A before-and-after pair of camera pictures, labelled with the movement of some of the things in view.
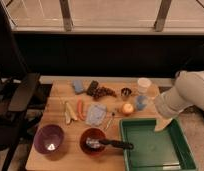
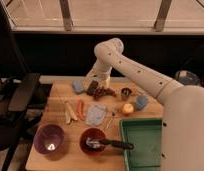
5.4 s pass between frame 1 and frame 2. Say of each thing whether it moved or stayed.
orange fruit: stayed
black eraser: stayed
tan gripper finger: moved
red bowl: stayed
